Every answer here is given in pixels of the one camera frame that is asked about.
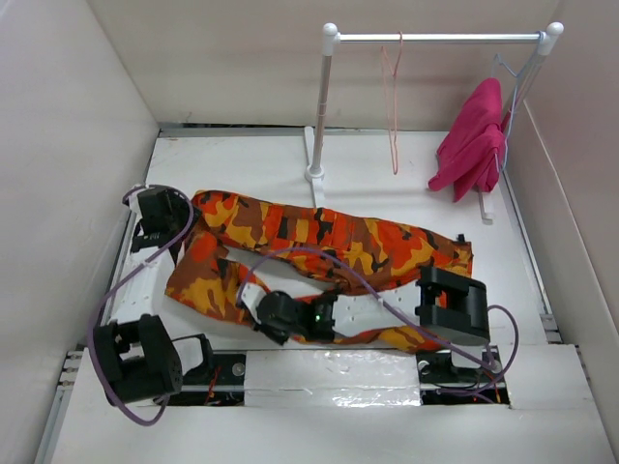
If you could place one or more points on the white metal clothes rack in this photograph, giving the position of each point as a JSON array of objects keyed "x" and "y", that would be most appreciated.
[{"x": 544, "y": 41}]

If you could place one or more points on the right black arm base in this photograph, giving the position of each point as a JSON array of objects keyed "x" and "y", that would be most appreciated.
[{"x": 442, "y": 383}]

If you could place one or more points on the silver taped white panel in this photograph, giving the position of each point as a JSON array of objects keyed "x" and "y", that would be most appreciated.
[{"x": 331, "y": 378}]

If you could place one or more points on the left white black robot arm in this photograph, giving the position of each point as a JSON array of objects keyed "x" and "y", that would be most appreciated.
[{"x": 138, "y": 358}]

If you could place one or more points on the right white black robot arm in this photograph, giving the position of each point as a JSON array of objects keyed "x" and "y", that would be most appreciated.
[{"x": 453, "y": 307}]

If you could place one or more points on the pink wire hanger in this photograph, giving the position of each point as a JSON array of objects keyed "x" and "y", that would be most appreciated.
[{"x": 389, "y": 71}]

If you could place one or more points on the orange camouflage trousers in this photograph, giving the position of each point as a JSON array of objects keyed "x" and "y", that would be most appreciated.
[{"x": 321, "y": 244}]

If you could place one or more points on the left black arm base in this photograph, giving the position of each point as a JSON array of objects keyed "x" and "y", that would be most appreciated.
[{"x": 221, "y": 385}]

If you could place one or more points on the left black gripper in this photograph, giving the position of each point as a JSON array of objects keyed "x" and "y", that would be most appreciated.
[{"x": 181, "y": 208}]

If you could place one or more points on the light blue wire hanger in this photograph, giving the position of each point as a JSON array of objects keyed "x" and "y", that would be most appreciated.
[{"x": 510, "y": 101}]

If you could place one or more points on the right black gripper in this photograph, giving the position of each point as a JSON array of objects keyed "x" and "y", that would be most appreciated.
[{"x": 265, "y": 326}]

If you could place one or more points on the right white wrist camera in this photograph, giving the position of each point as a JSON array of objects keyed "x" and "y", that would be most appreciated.
[{"x": 251, "y": 295}]

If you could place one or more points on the magenta pink garment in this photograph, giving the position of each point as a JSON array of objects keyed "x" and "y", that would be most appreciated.
[{"x": 470, "y": 155}]

